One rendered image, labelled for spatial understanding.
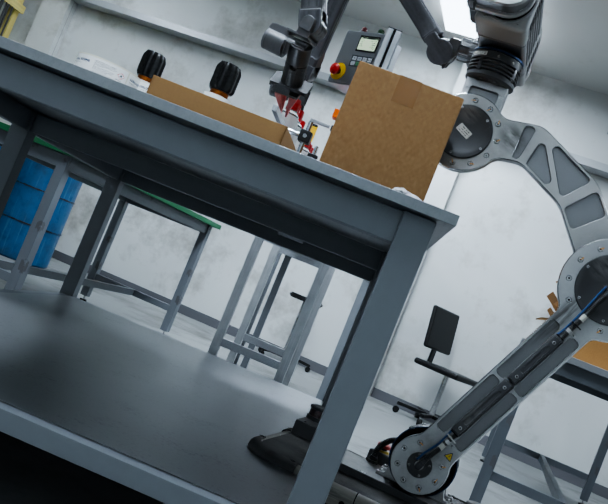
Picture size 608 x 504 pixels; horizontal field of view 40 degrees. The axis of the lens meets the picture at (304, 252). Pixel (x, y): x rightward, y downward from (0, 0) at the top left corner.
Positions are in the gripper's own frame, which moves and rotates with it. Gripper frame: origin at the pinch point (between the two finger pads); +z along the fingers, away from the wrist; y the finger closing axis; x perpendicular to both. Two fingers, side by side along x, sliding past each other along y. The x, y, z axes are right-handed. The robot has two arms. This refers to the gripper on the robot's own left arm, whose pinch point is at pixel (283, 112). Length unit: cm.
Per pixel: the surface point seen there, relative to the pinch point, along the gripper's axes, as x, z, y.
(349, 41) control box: -67, 5, -1
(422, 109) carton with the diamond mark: 27, -28, -34
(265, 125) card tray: 64, -33, -11
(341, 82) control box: -57, 15, -4
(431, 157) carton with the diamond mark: 32, -21, -40
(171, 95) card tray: 65, -32, 7
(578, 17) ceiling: -400, 76, -101
